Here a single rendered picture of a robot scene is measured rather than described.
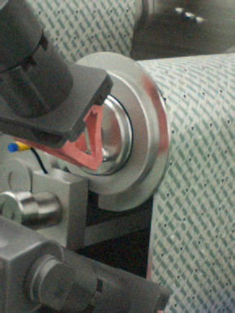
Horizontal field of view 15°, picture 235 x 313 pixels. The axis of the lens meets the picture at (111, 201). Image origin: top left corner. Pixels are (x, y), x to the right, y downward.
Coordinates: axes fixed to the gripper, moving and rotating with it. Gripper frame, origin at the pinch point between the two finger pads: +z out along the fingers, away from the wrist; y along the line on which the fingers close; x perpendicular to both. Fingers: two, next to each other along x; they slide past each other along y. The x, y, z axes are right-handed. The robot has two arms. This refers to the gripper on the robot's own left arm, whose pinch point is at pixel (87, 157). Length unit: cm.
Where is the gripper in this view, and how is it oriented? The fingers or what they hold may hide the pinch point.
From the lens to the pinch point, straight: 80.2
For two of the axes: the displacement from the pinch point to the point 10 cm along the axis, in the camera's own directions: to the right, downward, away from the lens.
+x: 5.0, -8.0, 3.4
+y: 7.7, 2.4, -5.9
